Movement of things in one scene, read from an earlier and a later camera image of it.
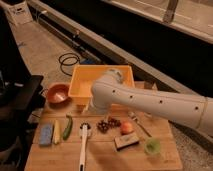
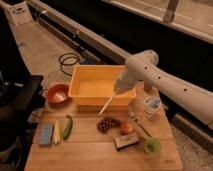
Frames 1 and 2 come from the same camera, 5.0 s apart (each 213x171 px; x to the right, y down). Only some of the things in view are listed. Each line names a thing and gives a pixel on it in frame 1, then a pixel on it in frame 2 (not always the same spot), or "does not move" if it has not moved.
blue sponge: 45,135 does not move
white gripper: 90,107 → 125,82
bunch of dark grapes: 110,123 does not move
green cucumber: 68,126 does not move
